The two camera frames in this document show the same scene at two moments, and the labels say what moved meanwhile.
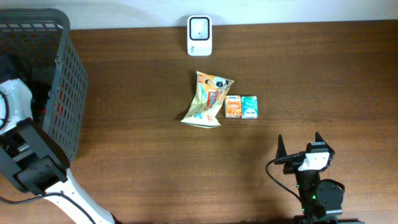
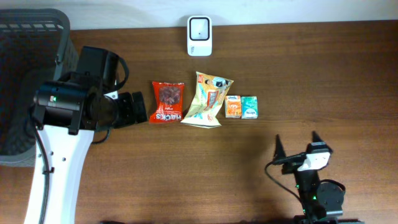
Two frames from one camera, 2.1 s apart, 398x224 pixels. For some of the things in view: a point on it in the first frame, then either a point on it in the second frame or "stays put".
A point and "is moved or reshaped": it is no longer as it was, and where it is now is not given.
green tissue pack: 249,107 stays put
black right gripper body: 293,162 stays put
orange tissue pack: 233,106 stays put
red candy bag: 44,109 is moved or reshaped
